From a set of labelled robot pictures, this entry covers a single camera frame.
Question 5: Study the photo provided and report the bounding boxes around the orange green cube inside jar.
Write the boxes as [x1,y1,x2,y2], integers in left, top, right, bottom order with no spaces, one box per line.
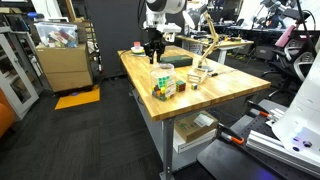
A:
[157,75,172,90]

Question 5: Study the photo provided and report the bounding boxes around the black perforated platform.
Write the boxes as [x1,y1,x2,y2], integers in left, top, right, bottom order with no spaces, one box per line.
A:
[196,99,320,180]

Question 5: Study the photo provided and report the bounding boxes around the orange seat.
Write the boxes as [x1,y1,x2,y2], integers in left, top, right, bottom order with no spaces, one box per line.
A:
[0,88,17,139]

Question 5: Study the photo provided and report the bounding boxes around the slatted wooden tray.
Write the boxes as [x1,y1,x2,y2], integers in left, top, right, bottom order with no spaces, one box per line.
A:
[186,68,208,85]

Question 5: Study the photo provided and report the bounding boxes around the black office chair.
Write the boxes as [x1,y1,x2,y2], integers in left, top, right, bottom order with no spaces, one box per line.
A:
[263,24,320,98]

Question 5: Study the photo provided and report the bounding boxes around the aluminium extrusion rail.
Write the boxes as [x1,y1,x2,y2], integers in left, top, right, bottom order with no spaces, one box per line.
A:
[245,129,320,178]

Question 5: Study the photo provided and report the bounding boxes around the brown cardboard box with label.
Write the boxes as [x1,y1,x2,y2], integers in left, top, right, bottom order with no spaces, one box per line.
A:
[173,110,219,144]

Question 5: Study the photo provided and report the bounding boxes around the grey metal table frame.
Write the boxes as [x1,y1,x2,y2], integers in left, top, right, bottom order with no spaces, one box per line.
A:
[131,89,255,180]

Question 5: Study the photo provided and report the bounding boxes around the flat white box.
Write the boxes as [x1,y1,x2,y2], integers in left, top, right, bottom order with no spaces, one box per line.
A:
[172,128,218,155]

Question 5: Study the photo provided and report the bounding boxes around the black partition panel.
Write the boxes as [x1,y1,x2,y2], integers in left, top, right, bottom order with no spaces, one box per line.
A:
[84,0,148,80]

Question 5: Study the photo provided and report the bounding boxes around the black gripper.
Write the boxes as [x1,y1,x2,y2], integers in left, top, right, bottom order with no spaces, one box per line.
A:
[145,27,167,65]

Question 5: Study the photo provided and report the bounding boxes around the grey lamp cable with switch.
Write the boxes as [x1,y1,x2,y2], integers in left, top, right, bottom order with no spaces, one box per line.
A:
[207,68,240,78]

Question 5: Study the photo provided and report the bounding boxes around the dark-edged rubik's cube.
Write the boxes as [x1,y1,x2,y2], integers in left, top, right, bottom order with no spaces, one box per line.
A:
[175,80,187,93]

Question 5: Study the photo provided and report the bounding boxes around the clear jar with puzzle cubes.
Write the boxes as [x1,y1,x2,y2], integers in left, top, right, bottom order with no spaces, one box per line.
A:
[149,63,177,102]

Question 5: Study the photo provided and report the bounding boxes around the clear plastic bin with toys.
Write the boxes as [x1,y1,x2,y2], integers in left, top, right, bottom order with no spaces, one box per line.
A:
[34,21,80,49]

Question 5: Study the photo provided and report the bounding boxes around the dark green case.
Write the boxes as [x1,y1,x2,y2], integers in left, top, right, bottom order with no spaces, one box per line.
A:
[159,54,194,68]

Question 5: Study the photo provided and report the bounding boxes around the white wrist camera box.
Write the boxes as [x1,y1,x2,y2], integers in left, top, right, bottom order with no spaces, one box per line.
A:
[156,22,183,43]

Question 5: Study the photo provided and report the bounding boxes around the white glass-door cabinet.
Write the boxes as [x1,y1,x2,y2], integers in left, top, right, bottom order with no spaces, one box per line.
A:
[0,26,40,121]

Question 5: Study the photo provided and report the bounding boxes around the orange floor mat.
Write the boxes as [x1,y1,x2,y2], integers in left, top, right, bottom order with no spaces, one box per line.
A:
[54,85,101,111]

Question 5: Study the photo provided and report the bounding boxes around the wooden background desk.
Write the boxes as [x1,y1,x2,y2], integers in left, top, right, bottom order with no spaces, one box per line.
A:
[176,33,255,66]

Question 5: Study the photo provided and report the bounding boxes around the orange-handled black clamp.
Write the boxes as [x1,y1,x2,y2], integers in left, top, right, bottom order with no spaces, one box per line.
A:
[246,99,278,122]
[215,122,246,146]

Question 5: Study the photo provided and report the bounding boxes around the white machine housing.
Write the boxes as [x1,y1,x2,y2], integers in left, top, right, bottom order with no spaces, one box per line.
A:
[271,36,320,168]

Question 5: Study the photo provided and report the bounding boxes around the pink jacket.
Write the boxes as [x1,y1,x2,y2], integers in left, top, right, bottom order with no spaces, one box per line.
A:
[274,23,298,48]

